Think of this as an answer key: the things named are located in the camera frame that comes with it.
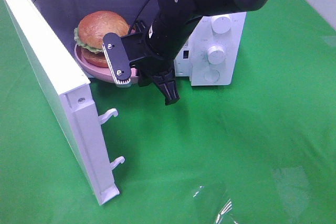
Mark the lower white microwave knob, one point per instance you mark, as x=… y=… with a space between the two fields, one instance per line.
x=216 y=54

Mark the round door release button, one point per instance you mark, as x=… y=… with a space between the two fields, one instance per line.
x=211 y=76

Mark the white microwave door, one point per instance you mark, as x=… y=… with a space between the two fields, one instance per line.
x=68 y=93

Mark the burger with lettuce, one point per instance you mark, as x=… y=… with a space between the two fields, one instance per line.
x=89 y=34

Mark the white microwave knob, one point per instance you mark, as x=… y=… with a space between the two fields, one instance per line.
x=221 y=23
x=216 y=54

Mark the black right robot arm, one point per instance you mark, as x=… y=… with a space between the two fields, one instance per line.
x=196 y=9

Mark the green table cloth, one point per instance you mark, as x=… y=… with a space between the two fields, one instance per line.
x=269 y=135

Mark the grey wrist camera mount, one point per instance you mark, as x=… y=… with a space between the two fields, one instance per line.
x=117 y=60

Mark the clear plastic film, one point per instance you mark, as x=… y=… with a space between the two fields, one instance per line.
x=212 y=204

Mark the upper white microwave knob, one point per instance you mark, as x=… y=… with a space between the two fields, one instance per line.
x=221 y=23

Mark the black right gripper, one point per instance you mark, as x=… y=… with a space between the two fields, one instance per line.
x=153 y=49

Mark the pink round plate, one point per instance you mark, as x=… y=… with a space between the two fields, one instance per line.
x=92 y=71

